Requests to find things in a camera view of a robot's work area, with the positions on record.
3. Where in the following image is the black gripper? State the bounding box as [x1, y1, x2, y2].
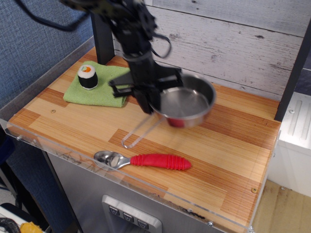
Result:
[108, 52, 183, 114]

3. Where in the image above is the stainless steel pan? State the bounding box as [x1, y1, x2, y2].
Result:
[121, 74, 216, 149]

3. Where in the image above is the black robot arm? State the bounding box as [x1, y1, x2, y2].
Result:
[62, 0, 183, 114]

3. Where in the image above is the green folded cloth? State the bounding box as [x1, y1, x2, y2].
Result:
[63, 61, 129, 107]

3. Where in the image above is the toy sushi roll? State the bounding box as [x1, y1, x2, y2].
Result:
[77, 65, 98, 90]

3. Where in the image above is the stainless steel cabinet front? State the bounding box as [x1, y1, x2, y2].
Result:
[48, 153, 218, 233]

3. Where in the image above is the silver button control panel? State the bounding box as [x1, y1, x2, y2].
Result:
[102, 195, 162, 233]

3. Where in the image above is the clear acrylic front guard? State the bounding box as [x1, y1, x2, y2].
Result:
[1, 112, 280, 233]

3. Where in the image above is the yellow object bottom left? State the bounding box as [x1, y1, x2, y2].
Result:
[19, 222, 43, 233]

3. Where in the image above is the dark left vertical post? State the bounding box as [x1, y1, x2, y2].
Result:
[91, 14, 115, 65]

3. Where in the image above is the dark vertical post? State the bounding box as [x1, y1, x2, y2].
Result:
[91, 14, 115, 65]
[274, 22, 311, 122]

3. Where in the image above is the red handled metal spoon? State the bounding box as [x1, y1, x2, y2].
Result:
[93, 151, 191, 170]

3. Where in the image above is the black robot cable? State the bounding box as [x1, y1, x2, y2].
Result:
[14, 0, 172, 59]

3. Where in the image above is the dark right vertical post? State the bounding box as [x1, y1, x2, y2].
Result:
[274, 22, 311, 122]

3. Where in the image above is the white aluminium frame block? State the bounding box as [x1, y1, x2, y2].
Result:
[268, 92, 311, 197]

